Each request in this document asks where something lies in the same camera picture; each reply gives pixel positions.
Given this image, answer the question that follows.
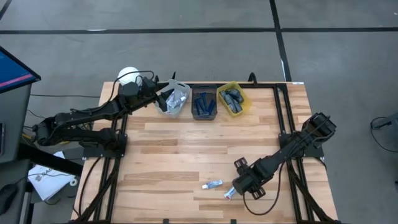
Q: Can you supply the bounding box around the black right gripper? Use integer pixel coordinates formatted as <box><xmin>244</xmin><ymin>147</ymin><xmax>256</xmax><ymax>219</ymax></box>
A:
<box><xmin>232</xmin><ymin>157</ymin><xmax>267</xmax><ymax>200</ymax></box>

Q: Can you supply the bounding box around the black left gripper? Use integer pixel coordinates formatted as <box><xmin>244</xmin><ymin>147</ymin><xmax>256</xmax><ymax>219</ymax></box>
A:
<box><xmin>136</xmin><ymin>76</ymin><xmax>174</xmax><ymax>111</ymax></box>

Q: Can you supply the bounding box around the light grey plastic bin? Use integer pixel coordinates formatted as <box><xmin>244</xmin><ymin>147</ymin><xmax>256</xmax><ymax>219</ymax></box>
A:
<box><xmin>154</xmin><ymin>78</ymin><xmax>191</xmax><ymax>119</ymax></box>

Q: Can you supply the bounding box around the yellow white wipes canister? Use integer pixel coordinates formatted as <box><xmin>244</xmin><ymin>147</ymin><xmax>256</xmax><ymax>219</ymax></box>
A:
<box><xmin>117</xmin><ymin>66</ymin><xmax>141</xmax><ymax>87</ymax></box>

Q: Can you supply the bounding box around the dark grey plastic bin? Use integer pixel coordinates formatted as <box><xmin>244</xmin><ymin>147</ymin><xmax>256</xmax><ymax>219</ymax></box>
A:
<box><xmin>191</xmin><ymin>83</ymin><xmax>219</xmax><ymax>121</ymax></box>

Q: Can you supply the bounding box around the yellow plastic bin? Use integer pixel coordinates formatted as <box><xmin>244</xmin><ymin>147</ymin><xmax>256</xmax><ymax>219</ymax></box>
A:
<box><xmin>216</xmin><ymin>80</ymin><xmax>252</xmax><ymax>118</ymax></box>

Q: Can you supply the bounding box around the white printed paper sheet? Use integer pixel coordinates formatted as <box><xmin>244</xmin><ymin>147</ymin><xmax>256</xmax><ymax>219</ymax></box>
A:
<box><xmin>27</xmin><ymin>151</ymin><xmax>78</xmax><ymax>202</ymax></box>

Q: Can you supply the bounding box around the monitor with blue screen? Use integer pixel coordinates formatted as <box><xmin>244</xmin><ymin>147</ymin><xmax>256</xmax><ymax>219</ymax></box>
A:
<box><xmin>0</xmin><ymin>45</ymin><xmax>42</xmax><ymax>95</ymax></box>

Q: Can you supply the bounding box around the black keyboard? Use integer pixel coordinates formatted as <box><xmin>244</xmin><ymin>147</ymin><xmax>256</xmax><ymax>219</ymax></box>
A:
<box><xmin>0</xmin><ymin>122</ymin><xmax>6</xmax><ymax>156</ymax></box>

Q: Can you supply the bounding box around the dark computer desk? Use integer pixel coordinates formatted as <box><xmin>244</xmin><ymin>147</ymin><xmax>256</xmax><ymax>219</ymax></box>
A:
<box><xmin>0</xmin><ymin>83</ymin><xmax>84</xmax><ymax>224</ymax></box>

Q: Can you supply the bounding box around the black computer mouse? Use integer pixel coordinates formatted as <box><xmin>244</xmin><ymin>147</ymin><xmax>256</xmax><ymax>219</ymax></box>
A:
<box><xmin>0</xmin><ymin>183</ymin><xmax>19</xmax><ymax>215</ymax></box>

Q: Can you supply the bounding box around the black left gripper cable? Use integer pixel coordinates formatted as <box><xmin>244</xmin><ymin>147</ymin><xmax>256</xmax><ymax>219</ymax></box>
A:
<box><xmin>70</xmin><ymin>70</ymin><xmax>156</xmax><ymax>114</ymax></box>

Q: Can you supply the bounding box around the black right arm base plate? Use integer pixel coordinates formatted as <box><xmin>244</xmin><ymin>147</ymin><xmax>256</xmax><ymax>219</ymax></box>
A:
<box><xmin>279</xmin><ymin>133</ymin><xmax>325</xmax><ymax>159</ymax></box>

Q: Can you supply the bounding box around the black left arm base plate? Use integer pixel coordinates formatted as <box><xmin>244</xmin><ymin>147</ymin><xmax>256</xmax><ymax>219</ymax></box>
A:
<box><xmin>82</xmin><ymin>133</ymin><xmax>127</xmax><ymax>159</ymax></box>

